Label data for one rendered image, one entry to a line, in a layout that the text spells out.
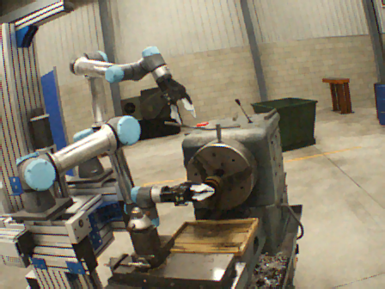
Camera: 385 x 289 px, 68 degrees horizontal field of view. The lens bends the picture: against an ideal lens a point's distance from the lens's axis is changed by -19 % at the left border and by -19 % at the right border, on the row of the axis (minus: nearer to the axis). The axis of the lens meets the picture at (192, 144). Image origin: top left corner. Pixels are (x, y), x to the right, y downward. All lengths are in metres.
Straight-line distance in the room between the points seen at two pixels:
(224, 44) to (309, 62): 3.02
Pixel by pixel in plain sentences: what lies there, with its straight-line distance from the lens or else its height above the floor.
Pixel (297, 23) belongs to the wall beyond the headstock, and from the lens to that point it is 12.01.
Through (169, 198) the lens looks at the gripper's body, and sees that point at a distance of 1.40.
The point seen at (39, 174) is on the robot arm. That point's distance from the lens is 1.23.
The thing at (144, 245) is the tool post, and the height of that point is 1.06.
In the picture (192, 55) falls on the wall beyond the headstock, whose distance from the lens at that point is 11.50.
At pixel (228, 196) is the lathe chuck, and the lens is 1.61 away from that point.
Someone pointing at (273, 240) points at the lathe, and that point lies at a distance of 1.85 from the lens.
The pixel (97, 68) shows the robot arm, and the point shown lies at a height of 1.68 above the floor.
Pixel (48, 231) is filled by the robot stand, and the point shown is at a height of 1.08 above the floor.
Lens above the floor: 1.54
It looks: 11 degrees down
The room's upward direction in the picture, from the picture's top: 11 degrees counter-clockwise
